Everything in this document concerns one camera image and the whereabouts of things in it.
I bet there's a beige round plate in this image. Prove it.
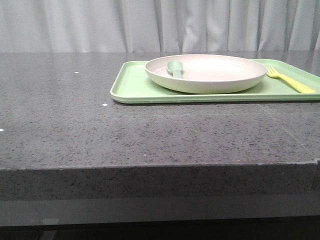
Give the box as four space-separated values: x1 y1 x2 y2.
145 54 267 94

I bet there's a light green rectangular tray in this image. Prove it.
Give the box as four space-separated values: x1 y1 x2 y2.
110 59 320 104

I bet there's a grey pleated curtain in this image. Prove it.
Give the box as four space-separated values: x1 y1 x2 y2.
0 0 320 53

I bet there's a yellow plastic fork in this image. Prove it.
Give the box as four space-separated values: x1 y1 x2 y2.
267 66 317 94

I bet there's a green plastic spoon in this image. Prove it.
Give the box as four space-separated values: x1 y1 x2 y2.
166 60 183 79

